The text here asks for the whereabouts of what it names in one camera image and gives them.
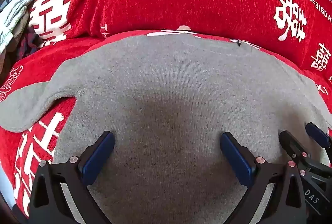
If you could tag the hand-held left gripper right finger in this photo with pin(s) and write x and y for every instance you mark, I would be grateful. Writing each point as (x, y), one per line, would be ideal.
(237, 159)

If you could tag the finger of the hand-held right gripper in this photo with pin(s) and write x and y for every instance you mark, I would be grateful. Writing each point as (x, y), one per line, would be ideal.
(294, 147)
(317, 134)

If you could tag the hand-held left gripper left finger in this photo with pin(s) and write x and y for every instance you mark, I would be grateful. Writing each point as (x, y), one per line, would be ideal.
(98, 159)

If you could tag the grey knit sweater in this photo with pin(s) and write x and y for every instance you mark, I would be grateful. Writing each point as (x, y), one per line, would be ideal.
(168, 89)

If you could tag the dark plaid cloth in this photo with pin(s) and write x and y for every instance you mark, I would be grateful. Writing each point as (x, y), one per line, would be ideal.
(28, 42)

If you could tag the pale patterned cloth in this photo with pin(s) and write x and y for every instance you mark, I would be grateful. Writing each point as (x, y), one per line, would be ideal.
(13, 16)

